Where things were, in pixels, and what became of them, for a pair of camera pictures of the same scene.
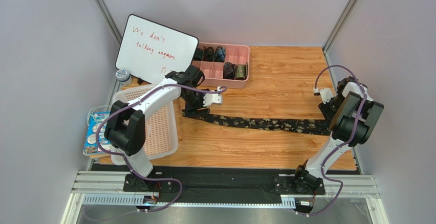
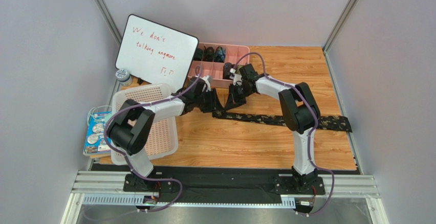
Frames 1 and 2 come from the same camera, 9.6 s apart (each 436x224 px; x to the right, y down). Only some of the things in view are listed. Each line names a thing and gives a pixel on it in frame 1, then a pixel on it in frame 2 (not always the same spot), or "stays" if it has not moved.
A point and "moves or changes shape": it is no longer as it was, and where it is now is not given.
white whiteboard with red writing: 150,50 stays
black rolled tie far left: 198,54 stays
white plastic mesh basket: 161,137 stays
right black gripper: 326,113 → 236,94
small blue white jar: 124,77 stays
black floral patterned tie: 312,126 moves or changes shape
